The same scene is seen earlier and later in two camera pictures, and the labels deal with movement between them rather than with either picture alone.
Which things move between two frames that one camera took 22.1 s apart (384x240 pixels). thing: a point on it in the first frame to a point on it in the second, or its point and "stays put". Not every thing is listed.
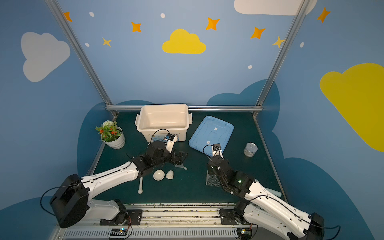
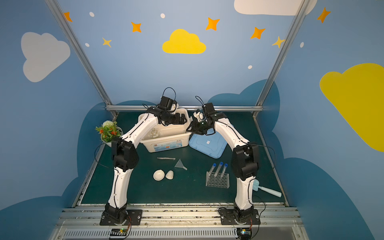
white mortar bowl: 158,175 stays put
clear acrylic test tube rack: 212,180 stays put
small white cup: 169,174 stays put
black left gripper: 175,157 to 175,118
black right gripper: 213,163 to 197,126
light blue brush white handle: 274,192 stays put
